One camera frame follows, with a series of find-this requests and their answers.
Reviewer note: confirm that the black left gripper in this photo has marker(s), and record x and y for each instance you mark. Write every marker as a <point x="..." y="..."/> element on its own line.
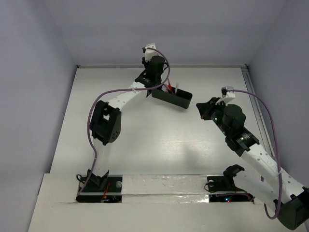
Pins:
<point x="148" y="80"/>

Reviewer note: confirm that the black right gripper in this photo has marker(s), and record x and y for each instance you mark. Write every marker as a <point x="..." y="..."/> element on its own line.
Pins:
<point x="205" y="108"/>

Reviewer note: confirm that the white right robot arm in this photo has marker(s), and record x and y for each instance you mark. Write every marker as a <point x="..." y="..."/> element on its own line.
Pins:
<point x="286" y="197"/>

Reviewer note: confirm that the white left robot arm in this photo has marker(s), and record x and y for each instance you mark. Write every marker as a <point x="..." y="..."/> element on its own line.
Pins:
<point x="105" y="116"/>

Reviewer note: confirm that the black stationery container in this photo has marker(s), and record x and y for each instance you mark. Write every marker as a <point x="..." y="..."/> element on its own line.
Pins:
<point x="181" y="98"/>

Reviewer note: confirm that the white pen in container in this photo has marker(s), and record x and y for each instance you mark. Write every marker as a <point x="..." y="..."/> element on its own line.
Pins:
<point x="164" y="89"/>

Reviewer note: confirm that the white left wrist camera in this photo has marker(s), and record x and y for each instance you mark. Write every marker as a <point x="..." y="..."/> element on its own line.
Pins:
<point x="149" y="51"/>

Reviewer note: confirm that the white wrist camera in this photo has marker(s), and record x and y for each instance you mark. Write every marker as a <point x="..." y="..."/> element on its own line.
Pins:
<point x="227" y="95"/>
<point x="149" y="51"/>

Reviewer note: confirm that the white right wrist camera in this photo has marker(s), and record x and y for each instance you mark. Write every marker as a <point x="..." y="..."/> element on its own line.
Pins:
<point x="227" y="95"/>

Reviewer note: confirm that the aluminium side rail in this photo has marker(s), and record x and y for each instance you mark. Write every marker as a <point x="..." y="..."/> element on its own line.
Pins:
<point x="265" y="138"/>

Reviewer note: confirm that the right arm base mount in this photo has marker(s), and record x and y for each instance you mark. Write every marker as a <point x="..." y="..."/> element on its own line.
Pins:
<point x="222" y="189"/>

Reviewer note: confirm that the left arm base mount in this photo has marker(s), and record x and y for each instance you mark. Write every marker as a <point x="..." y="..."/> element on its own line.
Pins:
<point x="105" y="189"/>

